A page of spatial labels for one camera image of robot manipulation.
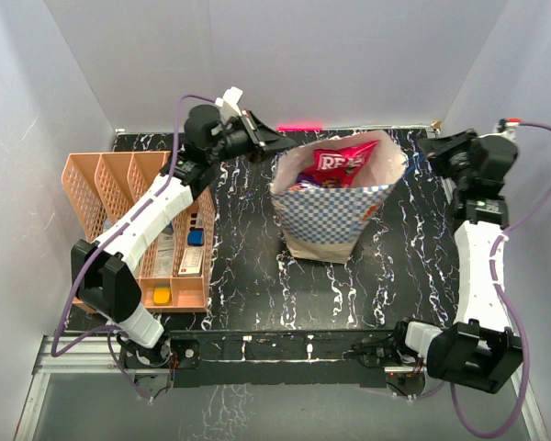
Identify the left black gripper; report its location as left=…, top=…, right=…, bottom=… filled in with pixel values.
left=208, top=109, right=297, bottom=166

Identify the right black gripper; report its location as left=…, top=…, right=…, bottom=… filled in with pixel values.
left=420, top=129, right=481, bottom=188

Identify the pink chips bag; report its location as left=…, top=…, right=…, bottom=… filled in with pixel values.
left=296, top=141, right=379, bottom=188

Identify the blue checkered paper bag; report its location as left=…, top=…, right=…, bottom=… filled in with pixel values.
left=270, top=130, right=408, bottom=264

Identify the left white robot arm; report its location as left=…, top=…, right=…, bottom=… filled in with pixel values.
left=70, top=104, right=295, bottom=367

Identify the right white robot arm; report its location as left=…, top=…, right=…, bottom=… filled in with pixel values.
left=390, top=130, right=523, bottom=394

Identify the purple candy bag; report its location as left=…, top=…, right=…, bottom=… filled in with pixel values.
left=287, top=181, right=320, bottom=191

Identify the pink tape strip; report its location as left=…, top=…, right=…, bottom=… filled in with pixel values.
left=277, top=124, right=323, bottom=132

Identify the blue small block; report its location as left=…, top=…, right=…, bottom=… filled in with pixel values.
left=186, top=230, right=205, bottom=246

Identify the red white box in organizer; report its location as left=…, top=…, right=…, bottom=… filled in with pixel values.
left=177, top=246, right=204, bottom=277

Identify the orange plastic desk organizer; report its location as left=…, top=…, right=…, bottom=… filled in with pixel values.
left=62, top=152, right=216, bottom=312

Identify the yellow sponge block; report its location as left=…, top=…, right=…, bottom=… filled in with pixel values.
left=152, top=286, right=173, bottom=306

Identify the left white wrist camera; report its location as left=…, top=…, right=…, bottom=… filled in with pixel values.
left=214, top=86, right=243, bottom=121

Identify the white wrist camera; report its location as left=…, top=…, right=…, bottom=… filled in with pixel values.
left=214, top=86, right=243, bottom=121
left=486, top=118, right=522, bottom=143

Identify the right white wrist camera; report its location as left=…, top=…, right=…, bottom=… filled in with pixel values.
left=486, top=118, right=522, bottom=143

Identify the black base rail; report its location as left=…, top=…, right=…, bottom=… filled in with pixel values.
left=118, top=328, right=442, bottom=390

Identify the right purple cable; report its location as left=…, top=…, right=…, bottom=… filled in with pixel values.
left=449, top=119, right=551, bottom=437

